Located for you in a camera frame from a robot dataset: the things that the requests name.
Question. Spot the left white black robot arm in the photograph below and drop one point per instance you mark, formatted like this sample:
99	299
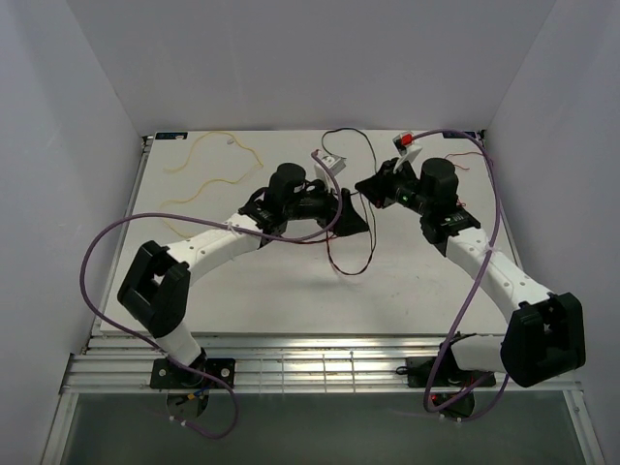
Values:
156	287

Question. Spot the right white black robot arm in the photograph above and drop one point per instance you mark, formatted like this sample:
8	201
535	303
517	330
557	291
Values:
545	335

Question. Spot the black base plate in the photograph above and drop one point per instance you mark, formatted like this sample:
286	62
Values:
210	373
417	370

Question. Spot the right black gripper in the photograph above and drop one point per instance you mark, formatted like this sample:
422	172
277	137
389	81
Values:
377	189

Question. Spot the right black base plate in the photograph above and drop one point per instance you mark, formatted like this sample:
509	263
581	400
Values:
417	370

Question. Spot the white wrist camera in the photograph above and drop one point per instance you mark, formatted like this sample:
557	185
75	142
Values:
407	148
326	168

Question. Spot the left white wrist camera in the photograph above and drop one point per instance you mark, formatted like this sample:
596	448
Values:
326	168

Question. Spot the aluminium rail frame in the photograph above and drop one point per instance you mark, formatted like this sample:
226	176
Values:
265	364

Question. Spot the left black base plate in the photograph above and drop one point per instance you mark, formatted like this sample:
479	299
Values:
210	373

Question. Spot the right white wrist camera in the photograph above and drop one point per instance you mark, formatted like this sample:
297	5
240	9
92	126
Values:
407	148

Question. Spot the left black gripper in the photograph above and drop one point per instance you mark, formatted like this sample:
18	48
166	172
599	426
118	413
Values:
350	222

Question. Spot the left blue label sticker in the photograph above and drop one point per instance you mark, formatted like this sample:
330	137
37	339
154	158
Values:
171	136

